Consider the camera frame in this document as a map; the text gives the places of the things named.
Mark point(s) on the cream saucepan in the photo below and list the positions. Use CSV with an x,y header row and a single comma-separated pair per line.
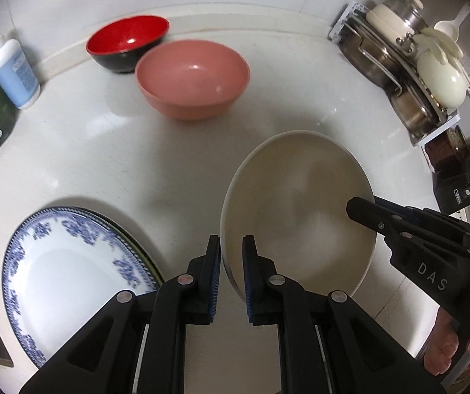
x,y
382,18

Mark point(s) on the cream pot lid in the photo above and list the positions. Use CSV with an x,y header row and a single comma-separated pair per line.
x,y
440,41

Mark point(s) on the white plastic ladle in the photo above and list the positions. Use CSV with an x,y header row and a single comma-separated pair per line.
x,y
448,26

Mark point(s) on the glass jar of sauce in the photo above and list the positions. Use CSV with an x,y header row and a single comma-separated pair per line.
x,y
444,147

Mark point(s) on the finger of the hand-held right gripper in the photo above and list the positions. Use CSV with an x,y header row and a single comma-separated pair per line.
x,y
366,211
432,221

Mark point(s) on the person's right hand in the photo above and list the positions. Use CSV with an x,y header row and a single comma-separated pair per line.
x,y
438,349

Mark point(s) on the steel steamer with glass lid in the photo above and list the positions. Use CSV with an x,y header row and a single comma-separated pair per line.
x,y
403,8

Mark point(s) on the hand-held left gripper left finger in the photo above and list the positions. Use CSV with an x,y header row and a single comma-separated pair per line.
x,y
214,279

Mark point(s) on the red and black bowl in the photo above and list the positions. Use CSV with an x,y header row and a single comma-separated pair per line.
x,y
124,35

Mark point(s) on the small steel pot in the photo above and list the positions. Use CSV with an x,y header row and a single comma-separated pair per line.
x,y
411,111

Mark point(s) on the large steel pot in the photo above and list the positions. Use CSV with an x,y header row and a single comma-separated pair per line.
x,y
366,57

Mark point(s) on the black knife block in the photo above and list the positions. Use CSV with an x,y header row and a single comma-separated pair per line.
x,y
456,184

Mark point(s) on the blue pump lotion bottle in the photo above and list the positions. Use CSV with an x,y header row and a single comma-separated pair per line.
x,y
15,78

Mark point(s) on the blue-patterned white plate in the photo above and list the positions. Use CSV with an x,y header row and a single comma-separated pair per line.
x,y
66,279

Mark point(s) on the white pot rack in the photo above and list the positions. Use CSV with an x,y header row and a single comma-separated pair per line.
x,y
343,24

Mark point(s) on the cream ceramic pot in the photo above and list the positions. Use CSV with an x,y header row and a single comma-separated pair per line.
x,y
440,78

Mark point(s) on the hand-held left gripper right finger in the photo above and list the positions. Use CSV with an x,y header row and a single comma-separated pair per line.
x,y
248,279

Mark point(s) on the pink bowl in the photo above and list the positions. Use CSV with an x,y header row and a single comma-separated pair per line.
x,y
190,78

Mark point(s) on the white bowl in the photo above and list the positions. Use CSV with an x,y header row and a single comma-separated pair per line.
x,y
300,213

